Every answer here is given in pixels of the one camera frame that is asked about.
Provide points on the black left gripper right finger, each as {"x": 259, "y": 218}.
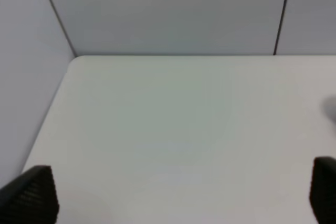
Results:
{"x": 322, "y": 190}

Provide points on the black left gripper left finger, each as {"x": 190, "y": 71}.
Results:
{"x": 30, "y": 198}

